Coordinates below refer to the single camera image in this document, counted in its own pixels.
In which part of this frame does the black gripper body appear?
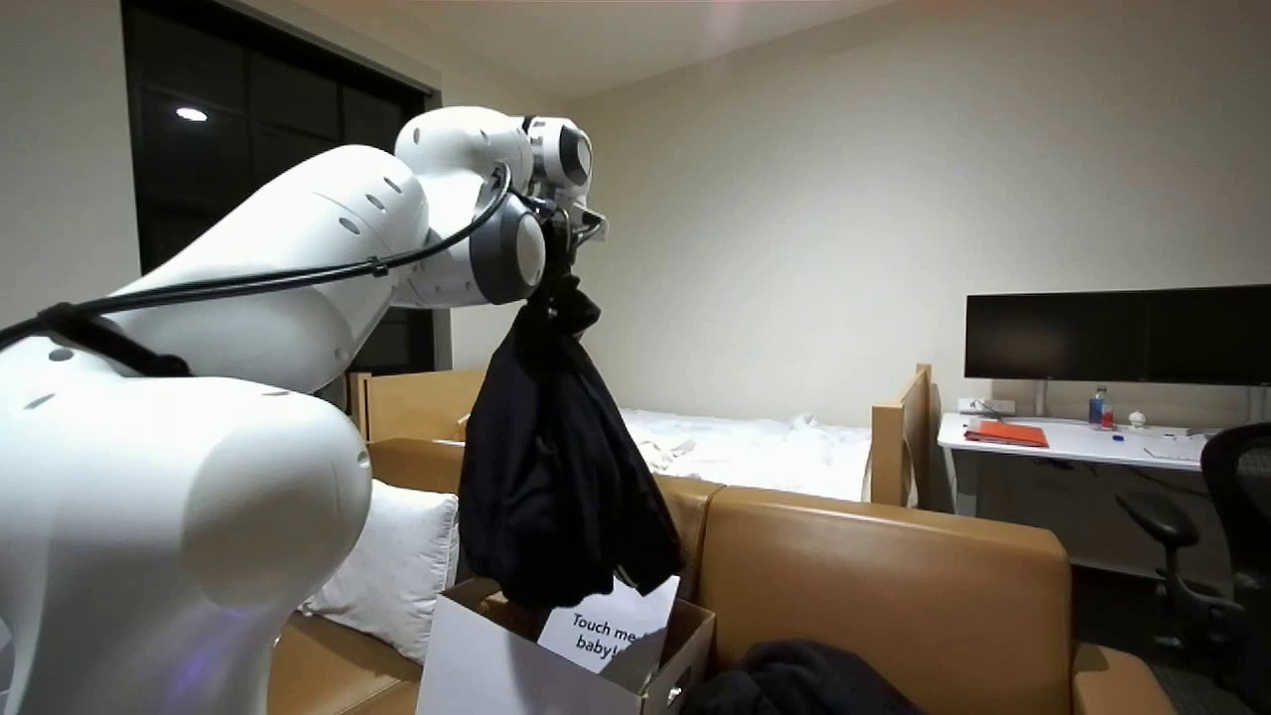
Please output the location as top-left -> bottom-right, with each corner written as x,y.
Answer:
538,193 -> 610,287

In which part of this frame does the black cloth garment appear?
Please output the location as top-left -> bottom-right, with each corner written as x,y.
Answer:
455,254 -> 690,617

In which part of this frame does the cardboard box with white outside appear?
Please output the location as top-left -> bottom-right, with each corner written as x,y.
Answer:
415,572 -> 721,715

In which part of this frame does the small grey desk box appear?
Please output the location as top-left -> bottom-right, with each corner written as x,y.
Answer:
954,394 -> 1020,420

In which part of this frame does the black cloth heap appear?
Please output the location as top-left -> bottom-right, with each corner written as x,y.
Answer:
681,641 -> 927,715

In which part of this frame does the white mattress bedding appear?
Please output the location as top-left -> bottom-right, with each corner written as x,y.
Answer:
615,401 -> 884,508

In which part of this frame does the dark window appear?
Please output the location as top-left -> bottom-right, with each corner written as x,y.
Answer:
120,0 -> 447,377

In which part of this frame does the white pillow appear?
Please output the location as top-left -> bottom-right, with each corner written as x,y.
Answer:
297,474 -> 468,666

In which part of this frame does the white card with text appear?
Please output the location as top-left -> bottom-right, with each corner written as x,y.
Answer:
531,572 -> 688,679

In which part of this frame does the tan leather sofa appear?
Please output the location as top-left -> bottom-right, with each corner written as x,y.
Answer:
268,433 -> 1183,715

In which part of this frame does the orange flat item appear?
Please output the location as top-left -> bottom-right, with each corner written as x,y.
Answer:
963,418 -> 1054,454

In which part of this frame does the white desk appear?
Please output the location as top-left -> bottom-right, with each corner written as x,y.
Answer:
933,408 -> 1220,523

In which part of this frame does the black wide monitor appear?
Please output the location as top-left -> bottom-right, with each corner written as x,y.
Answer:
963,282 -> 1271,394

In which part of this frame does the black office chair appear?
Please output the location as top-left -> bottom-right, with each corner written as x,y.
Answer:
1113,418 -> 1271,715

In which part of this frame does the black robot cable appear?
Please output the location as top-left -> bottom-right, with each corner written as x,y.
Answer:
0,177 -> 563,356

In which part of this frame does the wooden bed frame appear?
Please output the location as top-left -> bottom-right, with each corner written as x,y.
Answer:
343,361 -> 950,518

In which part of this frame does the black cable strap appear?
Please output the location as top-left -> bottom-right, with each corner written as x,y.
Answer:
38,296 -> 200,383

